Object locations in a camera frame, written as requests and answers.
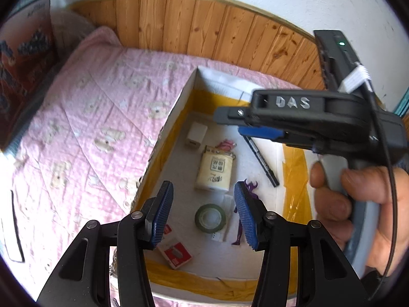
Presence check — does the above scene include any large red staple box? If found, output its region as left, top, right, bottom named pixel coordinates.
left=158, top=237, right=193, bottom=270

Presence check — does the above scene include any tissue packet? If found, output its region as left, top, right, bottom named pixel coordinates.
left=195, top=145, right=237, bottom=192

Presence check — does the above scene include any pink binder clip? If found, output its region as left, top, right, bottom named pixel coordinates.
left=217, top=139, right=237, bottom=154

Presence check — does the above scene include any white cardboard box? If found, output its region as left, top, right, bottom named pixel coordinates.
left=129, top=65, right=323, bottom=305

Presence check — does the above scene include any black cable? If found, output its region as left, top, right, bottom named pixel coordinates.
left=355, top=61, right=399, bottom=299

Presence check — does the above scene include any pink printed blanket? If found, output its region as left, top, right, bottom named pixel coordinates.
left=0, top=26, right=307, bottom=307

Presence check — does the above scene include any robot figure toy box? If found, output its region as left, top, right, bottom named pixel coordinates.
left=0, top=0, right=60, bottom=149

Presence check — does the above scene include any black marker pen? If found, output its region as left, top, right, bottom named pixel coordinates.
left=242, top=134, right=280, bottom=187

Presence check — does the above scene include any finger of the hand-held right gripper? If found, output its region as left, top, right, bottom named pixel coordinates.
left=214, top=106, right=253, bottom=125
left=238, top=125, right=320, bottom=152

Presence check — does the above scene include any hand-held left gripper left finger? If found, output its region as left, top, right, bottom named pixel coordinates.
left=37, top=181, right=175, bottom=307

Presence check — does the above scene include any white charger plug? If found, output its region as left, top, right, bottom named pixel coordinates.
left=185, top=123, right=209, bottom=149

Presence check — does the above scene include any green tape roll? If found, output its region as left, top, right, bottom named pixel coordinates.
left=194, top=203, right=227, bottom=233

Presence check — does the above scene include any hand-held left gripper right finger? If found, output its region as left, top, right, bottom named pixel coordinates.
left=234, top=181, right=373, bottom=307

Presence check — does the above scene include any purple toy figure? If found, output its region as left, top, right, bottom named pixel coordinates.
left=233, top=179, right=259, bottom=246

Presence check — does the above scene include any person's right hand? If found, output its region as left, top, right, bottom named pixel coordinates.
left=309, top=161, right=409, bottom=277

